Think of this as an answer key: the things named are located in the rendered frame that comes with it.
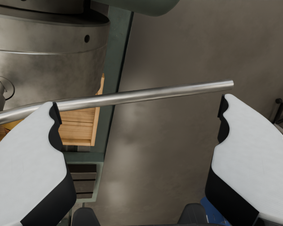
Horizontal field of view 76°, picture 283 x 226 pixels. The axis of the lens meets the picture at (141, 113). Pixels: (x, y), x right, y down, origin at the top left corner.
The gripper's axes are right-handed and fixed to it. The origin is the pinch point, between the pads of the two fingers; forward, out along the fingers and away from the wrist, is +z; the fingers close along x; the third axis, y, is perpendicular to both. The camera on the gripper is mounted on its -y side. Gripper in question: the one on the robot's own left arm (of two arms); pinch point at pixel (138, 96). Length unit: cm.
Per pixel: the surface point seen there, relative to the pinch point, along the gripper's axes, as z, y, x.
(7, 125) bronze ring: 19.2, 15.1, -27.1
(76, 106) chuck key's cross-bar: 4.1, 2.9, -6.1
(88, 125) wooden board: 45, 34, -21
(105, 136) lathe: 82, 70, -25
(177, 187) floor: 162, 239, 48
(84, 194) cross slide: 38, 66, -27
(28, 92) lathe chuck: 10.0, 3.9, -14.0
